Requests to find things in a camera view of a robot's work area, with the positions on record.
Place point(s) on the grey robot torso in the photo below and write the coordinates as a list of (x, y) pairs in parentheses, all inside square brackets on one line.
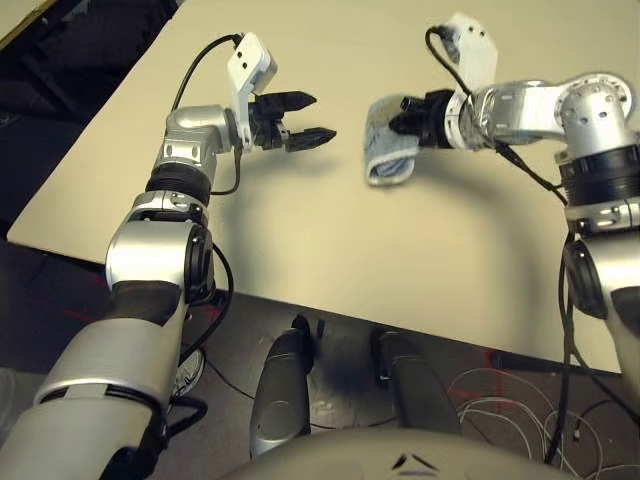
[(325, 460)]

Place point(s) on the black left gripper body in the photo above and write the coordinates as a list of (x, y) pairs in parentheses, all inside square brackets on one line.
[(267, 120)]

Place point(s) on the blue fluffy rag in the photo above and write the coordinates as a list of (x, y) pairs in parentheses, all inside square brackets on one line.
[(382, 150)]

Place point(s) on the grey robot leg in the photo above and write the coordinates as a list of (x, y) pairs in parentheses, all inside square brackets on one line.
[(280, 390), (415, 385)]

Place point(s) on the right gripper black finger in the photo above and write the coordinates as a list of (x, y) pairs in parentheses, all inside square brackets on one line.
[(407, 125), (414, 103)]

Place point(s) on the grey left robot leg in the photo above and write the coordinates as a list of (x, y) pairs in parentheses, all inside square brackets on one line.
[(280, 390)]

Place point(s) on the black foam floor mat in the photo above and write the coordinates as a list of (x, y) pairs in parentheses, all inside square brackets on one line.
[(75, 65)]

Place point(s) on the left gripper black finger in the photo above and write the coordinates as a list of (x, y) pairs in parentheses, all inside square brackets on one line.
[(310, 138), (299, 101)]

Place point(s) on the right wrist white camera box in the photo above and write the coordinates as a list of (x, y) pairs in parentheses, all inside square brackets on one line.
[(475, 55)]

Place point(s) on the white sneaker of bystander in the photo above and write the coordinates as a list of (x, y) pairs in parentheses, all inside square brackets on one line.
[(192, 370)]

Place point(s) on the pale board with yellow edge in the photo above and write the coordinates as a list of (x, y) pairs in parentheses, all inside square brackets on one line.
[(20, 15)]

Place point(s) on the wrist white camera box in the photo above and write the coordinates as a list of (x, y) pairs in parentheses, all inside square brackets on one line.
[(475, 55), (245, 57)]

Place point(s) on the grey right robot leg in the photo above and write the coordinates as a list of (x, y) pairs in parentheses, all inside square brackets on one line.
[(415, 385)]

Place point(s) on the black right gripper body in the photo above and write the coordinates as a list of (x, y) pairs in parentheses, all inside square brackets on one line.
[(435, 122)]

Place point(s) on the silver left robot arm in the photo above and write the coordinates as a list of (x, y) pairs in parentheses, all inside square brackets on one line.
[(150, 250)]

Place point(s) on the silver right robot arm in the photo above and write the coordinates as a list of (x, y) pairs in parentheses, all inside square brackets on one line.
[(595, 120)]

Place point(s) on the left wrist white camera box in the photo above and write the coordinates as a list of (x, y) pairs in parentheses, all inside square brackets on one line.
[(245, 57)]

